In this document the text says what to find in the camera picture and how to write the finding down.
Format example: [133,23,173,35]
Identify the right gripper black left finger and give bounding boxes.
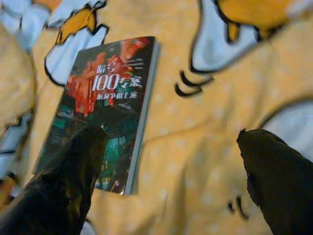
[0,125,108,235]

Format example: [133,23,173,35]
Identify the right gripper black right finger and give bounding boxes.
[237,129,313,235]

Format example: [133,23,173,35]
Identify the yellow cartoon egg blanket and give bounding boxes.
[0,0,313,235]

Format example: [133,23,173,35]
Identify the dark red cover book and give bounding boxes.
[33,36,161,196]

